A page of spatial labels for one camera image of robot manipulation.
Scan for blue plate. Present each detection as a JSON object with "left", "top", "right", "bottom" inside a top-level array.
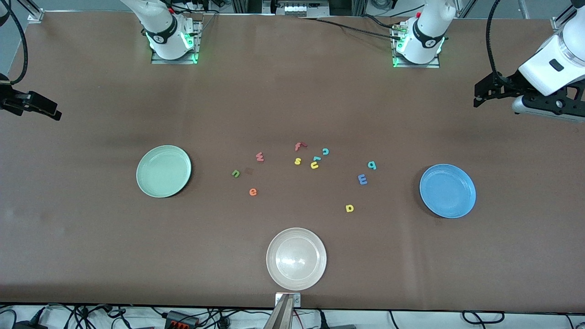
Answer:
[{"left": 419, "top": 164, "right": 477, "bottom": 219}]

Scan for pale green plate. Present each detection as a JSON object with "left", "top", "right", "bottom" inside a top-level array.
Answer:
[{"left": 136, "top": 145, "right": 192, "bottom": 198}]

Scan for grey power strip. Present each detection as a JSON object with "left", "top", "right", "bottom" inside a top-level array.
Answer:
[{"left": 272, "top": 0, "right": 330, "bottom": 18}]

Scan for black power strip red switches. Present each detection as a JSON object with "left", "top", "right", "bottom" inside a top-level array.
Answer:
[{"left": 165, "top": 310, "right": 200, "bottom": 329}]

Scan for beige plate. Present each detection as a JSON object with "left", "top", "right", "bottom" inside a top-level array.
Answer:
[{"left": 266, "top": 228, "right": 328, "bottom": 291}]

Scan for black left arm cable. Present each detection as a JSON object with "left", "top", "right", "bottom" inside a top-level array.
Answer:
[{"left": 486, "top": 0, "right": 509, "bottom": 79}]

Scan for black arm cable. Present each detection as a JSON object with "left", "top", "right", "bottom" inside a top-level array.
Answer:
[
  {"left": 486, "top": 0, "right": 509, "bottom": 79},
  {"left": 0, "top": 0, "right": 29, "bottom": 86}
]

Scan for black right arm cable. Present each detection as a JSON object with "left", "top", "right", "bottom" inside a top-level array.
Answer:
[{"left": 0, "top": 0, "right": 29, "bottom": 86}]

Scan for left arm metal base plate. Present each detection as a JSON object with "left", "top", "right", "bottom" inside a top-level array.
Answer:
[{"left": 392, "top": 21, "right": 441, "bottom": 69}]

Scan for metal table corner bracket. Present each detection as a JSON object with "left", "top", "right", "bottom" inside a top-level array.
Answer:
[
  {"left": 551, "top": 9, "right": 574, "bottom": 32},
  {"left": 27, "top": 0, "right": 45, "bottom": 23}
]

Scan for short black table cable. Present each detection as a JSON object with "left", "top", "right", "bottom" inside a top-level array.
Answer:
[{"left": 361, "top": 13, "right": 403, "bottom": 29}]

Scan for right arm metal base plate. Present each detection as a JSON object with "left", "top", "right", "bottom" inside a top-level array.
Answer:
[{"left": 151, "top": 21, "right": 203, "bottom": 64}]

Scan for long black table cable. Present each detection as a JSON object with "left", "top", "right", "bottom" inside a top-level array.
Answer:
[{"left": 297, "top": 16, "right": 404, "bottom": 41}]

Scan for black tangled floor cable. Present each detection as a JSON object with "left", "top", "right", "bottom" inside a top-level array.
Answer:
[{"left": 46, "top": 304, "right": 133, "bottom": 329}]

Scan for black looped floor cable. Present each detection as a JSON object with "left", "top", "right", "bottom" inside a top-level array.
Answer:
[{"left": 462, "top": 311, "right": 505, "bottom": 326}]

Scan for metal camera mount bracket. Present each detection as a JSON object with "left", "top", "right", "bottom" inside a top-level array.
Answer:
[{"left": 263, "top": 292, "right": 302, "bottom": 329}]

